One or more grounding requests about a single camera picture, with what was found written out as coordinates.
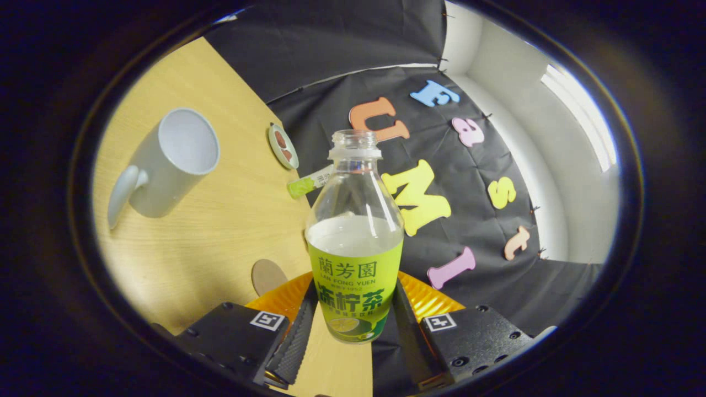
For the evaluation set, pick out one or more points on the brown food piece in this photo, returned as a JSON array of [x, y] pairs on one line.
[[287, 154], [280, 139]]

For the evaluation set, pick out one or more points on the green label juice bottle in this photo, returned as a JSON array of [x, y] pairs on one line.
[[353, 264]]

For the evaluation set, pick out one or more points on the large ceiling light panel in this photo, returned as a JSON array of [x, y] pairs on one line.
[[584, 118]]

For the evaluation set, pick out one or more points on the wooden table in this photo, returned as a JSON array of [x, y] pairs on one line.
[[220, 226]]

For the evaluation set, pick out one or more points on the pale green plate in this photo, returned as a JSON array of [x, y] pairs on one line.
[[291, 160]]

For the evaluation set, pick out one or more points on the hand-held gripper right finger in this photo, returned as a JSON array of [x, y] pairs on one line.
[[411, 342]]

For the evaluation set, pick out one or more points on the capped green label bottle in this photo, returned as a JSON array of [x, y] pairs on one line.
[[309, 183]]

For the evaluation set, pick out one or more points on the round brown coaster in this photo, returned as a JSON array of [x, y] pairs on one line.
[[267, 277]]

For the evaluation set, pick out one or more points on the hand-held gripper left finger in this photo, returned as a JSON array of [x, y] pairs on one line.
[[295, 344]]

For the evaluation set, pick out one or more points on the white cup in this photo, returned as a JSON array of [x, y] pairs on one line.
[[160, 182]]

